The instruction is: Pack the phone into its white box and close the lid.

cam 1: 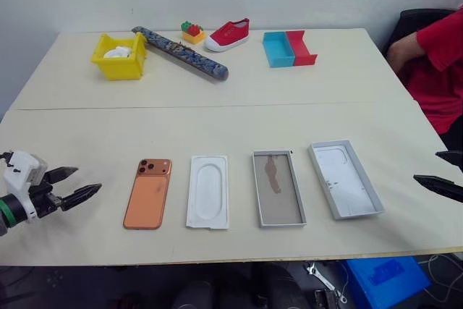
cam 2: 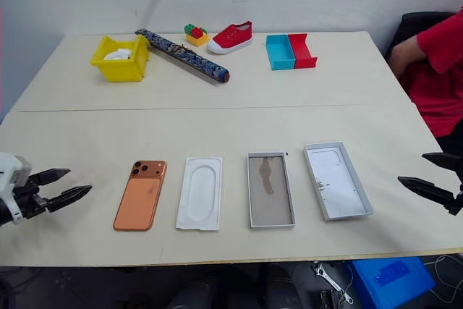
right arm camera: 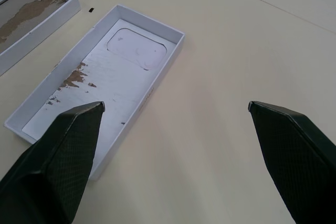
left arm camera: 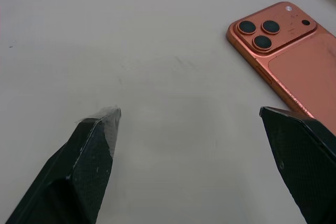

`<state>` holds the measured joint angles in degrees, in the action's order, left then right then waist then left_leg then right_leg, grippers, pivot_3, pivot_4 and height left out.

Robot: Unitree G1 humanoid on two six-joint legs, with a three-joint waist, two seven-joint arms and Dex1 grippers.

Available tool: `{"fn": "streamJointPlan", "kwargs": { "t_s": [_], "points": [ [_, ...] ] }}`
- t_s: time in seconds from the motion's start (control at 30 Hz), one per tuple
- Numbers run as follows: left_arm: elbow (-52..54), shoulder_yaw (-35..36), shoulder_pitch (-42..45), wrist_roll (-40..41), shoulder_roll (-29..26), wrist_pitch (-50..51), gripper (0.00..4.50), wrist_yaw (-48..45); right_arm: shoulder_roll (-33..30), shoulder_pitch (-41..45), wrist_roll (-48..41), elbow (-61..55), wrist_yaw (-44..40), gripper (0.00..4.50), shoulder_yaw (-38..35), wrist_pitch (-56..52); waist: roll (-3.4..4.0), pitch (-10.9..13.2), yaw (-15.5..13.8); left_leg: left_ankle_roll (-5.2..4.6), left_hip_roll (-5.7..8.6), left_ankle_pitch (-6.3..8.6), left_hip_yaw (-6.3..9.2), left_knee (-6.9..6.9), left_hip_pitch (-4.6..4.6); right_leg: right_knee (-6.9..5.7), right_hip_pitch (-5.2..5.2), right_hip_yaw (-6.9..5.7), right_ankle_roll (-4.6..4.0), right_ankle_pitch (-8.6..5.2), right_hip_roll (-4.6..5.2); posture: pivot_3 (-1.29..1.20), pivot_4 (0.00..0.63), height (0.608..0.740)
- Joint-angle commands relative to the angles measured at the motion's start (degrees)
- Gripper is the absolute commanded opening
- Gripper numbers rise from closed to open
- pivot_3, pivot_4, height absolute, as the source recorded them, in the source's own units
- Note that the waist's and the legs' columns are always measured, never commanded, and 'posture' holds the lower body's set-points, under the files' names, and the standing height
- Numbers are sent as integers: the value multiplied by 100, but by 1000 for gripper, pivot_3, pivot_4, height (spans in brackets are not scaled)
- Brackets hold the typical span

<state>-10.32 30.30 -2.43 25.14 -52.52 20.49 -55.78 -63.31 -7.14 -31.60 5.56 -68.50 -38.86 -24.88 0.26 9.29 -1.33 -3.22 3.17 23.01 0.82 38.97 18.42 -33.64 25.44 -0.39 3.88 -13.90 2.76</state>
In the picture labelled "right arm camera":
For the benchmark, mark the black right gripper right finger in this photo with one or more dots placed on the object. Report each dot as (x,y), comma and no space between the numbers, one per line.
(299,161)

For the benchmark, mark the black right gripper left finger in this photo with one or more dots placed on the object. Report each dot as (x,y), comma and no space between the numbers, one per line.
(47,171)

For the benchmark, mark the white phone box lid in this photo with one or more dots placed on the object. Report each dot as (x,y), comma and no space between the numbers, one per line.
(126,77)

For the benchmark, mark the white cardboard box tray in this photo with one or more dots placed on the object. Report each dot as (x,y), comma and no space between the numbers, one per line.
(26,19)

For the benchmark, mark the small black speck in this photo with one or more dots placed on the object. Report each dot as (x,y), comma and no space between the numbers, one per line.
(91,10)

